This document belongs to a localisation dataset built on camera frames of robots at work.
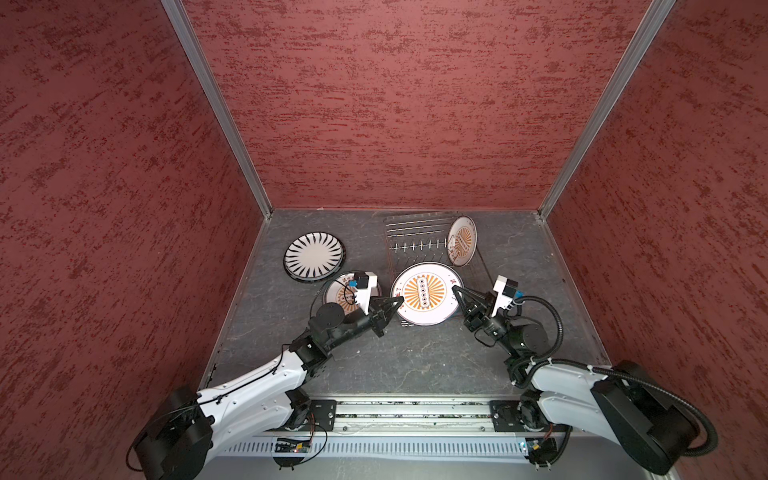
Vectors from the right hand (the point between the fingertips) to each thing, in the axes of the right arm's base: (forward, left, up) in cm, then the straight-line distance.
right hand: (449, 292), depth 72 cm
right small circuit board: (-31, -21, -23) cm, 44 cm away
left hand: (-2, +11, -2) cm, 12 cm away
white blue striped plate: (+36, +41, -20) cm, 58 cm away
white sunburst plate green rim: (0, +6, +1) cm, 6 cm away
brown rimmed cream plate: (+26, +41, -21) cm, 53 cm away
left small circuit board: (-28, +41, -25) cm, 56 cm away
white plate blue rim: (+28, -11, -14) cm, 33 cm away
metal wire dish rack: (+37, +3, -23) cm, 44 cm away
